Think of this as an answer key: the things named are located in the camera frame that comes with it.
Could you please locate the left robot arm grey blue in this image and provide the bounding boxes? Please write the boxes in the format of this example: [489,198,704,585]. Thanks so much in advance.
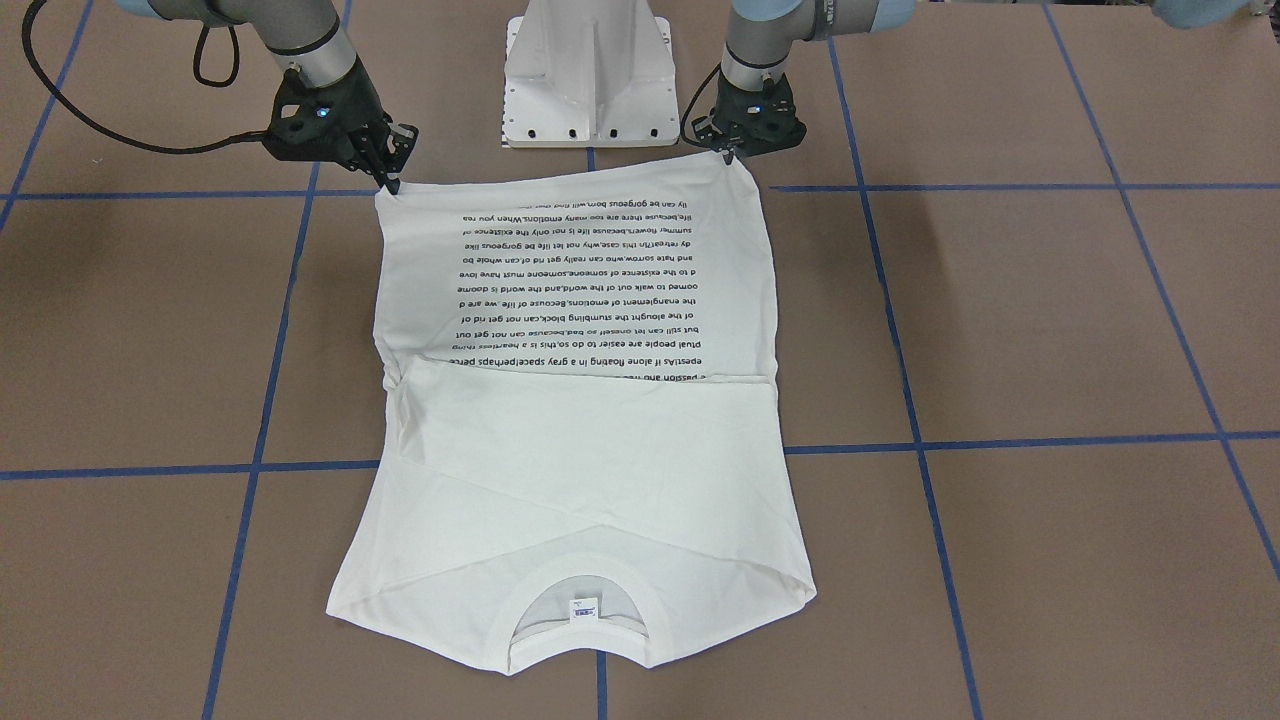
[681,1,916,163]

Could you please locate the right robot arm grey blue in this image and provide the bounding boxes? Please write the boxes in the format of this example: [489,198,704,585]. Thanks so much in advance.
[118,1,419,193]

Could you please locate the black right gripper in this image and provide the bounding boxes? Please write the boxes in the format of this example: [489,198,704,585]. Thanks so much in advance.
[262,60,419,196]

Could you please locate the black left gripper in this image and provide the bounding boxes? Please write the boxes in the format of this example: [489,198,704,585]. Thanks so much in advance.
[692,67,806,167]

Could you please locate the white long-sleeve printed shirt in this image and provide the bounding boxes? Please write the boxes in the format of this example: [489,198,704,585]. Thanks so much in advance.
[326,152,817,675]

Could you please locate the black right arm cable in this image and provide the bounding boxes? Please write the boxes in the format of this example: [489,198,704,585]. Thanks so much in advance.
[20,0,276,156]

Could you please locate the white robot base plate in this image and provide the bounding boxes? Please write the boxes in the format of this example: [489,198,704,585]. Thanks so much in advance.
[502,1,678,149]

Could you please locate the blue tape grid lines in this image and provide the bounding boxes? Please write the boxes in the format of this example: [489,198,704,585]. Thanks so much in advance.
[3,1,1279,719]

